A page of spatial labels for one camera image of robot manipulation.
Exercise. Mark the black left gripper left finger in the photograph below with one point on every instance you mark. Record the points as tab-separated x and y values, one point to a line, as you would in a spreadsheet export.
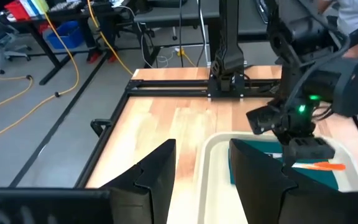
148	193

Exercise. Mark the blue plastic bin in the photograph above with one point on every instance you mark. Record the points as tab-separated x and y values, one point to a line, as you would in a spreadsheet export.
65	34

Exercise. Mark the black office desk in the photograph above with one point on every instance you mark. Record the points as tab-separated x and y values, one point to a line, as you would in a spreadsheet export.
57	18

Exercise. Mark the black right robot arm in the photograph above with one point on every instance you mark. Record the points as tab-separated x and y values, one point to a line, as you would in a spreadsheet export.
346	77

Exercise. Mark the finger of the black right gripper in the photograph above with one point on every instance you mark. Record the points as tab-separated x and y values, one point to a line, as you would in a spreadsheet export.
309	149

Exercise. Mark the black hook bracket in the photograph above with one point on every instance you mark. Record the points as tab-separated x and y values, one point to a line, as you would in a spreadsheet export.
99	124

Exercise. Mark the person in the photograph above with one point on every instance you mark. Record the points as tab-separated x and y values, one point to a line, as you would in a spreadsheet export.
356	15
93	57

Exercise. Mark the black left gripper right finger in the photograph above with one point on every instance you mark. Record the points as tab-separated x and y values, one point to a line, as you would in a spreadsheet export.
259	193

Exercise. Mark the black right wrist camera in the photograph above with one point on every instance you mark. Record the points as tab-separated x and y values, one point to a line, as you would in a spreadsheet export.
263	119

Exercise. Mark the dark green cloth napkin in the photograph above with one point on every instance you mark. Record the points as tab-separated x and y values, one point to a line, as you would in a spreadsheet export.
319	179

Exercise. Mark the red box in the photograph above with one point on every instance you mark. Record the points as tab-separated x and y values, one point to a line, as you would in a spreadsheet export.
16	9

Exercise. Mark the beige plastic tray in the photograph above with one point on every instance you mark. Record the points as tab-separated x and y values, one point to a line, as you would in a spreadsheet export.
216	174

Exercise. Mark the black aluminium table frame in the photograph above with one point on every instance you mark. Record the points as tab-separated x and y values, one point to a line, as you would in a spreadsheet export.
166	84

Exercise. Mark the grey office chair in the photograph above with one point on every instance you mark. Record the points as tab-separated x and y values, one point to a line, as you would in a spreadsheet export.
2	46

